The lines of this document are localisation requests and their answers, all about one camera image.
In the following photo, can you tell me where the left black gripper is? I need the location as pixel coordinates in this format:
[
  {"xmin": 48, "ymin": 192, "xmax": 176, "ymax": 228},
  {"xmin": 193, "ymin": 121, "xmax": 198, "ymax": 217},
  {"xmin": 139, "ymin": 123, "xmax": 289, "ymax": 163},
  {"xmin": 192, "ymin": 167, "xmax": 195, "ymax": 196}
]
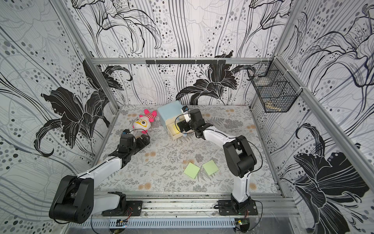
[{"xmin": 129, "ymin": 135, "xmax": 151, "ymax": 156}]

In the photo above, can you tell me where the blue wooden drawer box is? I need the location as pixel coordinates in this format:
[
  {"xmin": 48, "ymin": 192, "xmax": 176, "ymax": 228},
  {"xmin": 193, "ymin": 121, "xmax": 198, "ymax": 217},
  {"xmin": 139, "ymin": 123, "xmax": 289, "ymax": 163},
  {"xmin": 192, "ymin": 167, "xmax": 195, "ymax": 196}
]
[{"xmin": 157, "ymin": 100, "xmax": 187, "ymax": 140}]

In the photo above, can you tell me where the green sticky note pad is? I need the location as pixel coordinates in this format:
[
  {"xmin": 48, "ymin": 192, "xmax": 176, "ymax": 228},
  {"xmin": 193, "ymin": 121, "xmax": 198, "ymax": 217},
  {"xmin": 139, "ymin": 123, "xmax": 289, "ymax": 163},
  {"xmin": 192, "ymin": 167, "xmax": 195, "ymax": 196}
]
[
  {"xmin": 203, "ymin": 160, "xmax": 219, "ymax": 176},
  {"xmin": 184, "ymin": 162, "xmax": 200, "ymax": 179}
]

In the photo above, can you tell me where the yellow sticky note pad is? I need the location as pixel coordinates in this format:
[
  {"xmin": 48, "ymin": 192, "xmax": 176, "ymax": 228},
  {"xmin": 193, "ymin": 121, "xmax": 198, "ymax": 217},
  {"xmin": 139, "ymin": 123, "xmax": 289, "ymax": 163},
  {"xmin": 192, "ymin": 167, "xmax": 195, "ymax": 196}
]
[{"xmin": 172, "ymin": 124, "xmax": 180, "ymax": 135}]

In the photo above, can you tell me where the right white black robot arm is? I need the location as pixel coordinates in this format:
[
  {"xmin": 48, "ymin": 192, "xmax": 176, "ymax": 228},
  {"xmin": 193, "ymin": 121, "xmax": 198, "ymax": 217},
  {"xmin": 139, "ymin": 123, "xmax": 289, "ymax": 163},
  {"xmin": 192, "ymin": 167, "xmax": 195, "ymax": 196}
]
[{"xmin": 177, "ymin": 106, "xmax": 257, "ymax": 214}]

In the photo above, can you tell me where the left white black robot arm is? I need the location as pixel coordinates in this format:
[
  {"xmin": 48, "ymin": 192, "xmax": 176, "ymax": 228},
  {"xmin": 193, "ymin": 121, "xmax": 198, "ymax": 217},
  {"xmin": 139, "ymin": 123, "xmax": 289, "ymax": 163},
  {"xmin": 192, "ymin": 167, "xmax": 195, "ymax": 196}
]
[{"xmin": 49, "ymin": 129, "xmax": 151, "ymax": 224}]

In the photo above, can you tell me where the pink white owl plush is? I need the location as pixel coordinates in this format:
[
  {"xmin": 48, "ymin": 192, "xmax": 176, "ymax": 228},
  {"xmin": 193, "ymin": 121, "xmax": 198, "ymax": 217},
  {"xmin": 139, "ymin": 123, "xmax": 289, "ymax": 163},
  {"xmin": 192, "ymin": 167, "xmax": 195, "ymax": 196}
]
[{"xmin": 132, "ymin": 109, "xmax": 157, "ymax": 134}]

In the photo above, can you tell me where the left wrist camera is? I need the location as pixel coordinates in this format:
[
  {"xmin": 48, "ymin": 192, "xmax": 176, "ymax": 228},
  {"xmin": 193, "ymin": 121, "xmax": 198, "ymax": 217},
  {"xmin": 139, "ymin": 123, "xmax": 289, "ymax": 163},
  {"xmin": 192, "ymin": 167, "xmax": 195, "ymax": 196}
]
[{"xmin": 122, "ymin": 129, "xmax": 131, "ymax": 135}]

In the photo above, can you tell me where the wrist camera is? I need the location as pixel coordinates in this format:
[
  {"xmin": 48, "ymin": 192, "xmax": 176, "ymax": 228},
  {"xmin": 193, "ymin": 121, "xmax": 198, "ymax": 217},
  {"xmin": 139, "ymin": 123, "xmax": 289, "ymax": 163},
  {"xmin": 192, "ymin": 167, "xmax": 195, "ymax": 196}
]
[
  {"xmin": 181, "ymin": 106, "xmax": 191, "ymax": 122},
  {"xmin": 122, "ymin": 129, "xmax": 131, "ymax": 135}
]

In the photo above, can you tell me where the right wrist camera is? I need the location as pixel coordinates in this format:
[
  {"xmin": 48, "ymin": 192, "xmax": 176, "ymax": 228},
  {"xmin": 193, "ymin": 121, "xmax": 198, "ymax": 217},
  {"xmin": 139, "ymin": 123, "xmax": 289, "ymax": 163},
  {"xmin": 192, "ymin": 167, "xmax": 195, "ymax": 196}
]
[{"xmin": 181, "ymin": 106, "xmax": 191, "ymax": 122}]

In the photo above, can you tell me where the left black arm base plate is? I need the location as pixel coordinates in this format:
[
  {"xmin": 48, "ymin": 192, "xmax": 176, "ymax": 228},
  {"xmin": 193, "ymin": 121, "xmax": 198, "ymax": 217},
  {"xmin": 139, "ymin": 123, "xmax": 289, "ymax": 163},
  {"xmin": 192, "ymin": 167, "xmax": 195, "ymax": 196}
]
[{"xmin": 101, "ymin": 200, "xmax": 143, "ymax": 217}]

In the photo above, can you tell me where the white slotted cable duct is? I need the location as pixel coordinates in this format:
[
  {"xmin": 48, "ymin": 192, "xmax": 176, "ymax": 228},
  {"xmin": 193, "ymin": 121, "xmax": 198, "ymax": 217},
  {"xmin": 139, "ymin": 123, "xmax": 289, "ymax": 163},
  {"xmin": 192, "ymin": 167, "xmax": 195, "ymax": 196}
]
[{"xmin": 81, "ymin": 217, "xmax": 235, "ymax": 229}]

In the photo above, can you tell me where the black wire basket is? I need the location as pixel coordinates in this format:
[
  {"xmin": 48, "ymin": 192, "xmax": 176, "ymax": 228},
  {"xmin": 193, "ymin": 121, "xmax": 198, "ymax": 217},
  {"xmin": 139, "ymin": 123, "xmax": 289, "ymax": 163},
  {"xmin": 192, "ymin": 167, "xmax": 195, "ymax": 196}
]
[{"xmin": 246, "ymin": 61, "xmax": 299, "ymax": 113}]

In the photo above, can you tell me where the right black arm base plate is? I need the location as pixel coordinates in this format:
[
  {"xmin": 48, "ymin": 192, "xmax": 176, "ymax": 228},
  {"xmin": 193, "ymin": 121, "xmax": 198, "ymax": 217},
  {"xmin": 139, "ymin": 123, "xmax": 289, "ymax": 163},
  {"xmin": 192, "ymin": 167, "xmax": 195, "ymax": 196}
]
[{"xmin": 214, "ymin": 199, "xmax": 258, "ymax": 216}]

